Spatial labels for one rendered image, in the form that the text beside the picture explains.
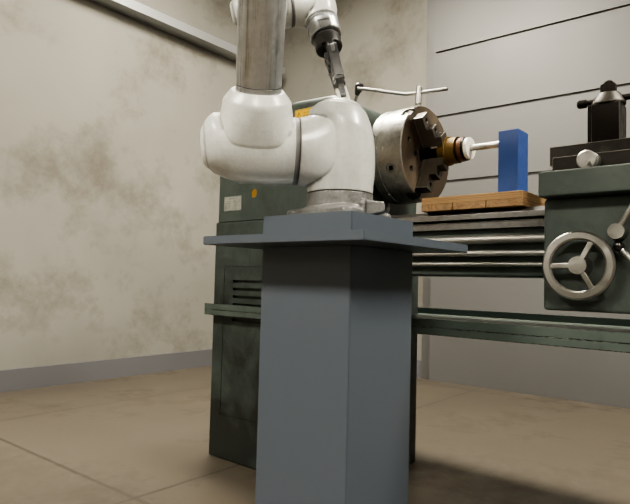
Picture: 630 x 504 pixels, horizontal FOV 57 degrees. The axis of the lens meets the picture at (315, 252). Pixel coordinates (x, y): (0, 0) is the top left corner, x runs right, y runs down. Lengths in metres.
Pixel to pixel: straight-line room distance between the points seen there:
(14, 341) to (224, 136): 2.59
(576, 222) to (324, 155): 0.61
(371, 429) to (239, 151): 0.65
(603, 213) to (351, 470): 0.79
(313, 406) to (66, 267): 2.72
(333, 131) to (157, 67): 3.11
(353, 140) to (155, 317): 3.01
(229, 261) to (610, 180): 1.30
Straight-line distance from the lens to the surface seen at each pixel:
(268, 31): 1.25
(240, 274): 2.10
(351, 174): 1.28
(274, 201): 2.00
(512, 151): 1.79
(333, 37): 1.64
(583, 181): 1.44
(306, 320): 1.24
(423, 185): 1.87
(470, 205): 1.66
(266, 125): 1.26
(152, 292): 4.10
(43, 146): 3.77
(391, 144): 1.85
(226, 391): 2.18
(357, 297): 1.19
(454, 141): 1.89
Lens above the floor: 0.66
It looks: 3 degrees up
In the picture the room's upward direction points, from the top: 1 degrees clockwise
